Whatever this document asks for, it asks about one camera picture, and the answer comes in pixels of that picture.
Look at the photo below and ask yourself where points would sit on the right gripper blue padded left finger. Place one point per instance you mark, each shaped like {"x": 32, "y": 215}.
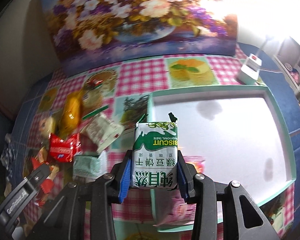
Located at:
{"x": 124, "y": 176}

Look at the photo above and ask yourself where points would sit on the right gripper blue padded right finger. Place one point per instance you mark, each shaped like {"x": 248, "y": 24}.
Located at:
{"x": 182, "y": 177}

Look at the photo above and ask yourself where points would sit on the green white biscuit packet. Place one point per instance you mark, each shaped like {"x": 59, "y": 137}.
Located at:
{"x": 155, "y": 154}

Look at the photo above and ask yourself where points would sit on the yellow soft bread packet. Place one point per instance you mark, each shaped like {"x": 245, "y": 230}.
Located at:
{"x": 71, "y": 114}

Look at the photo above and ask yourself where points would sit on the pale green textured packet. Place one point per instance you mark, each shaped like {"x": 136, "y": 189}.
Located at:
{"x": 89, "y": 167}

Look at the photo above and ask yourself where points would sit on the red white milk snack packet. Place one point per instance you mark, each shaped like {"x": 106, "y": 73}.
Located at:
{"x": 47, "y": 173}

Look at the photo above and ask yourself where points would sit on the white grey biscuit packet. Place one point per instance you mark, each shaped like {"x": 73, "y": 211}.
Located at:
{"x": 102, "y": 131}

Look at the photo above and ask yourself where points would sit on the checkered picture tablecloth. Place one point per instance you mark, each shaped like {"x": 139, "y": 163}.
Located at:
{"x": 138, "y": 78}

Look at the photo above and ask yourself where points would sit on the teal white tray box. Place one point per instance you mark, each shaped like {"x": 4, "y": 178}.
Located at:
{"x": 239, "y": 130}

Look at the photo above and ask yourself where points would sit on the green rimmed cracker packet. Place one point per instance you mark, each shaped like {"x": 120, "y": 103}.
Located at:
{"x": 92, "y": 103}

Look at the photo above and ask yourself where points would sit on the small red candy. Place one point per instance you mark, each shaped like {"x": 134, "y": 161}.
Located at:
{"x": 94, "y": 83}

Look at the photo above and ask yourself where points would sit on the white charger box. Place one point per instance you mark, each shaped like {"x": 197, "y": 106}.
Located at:
{"x": 249, "y": 71}

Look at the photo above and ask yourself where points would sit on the floral painting canvas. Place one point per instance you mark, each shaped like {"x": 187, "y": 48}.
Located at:
{"x": 87, "y": 34}

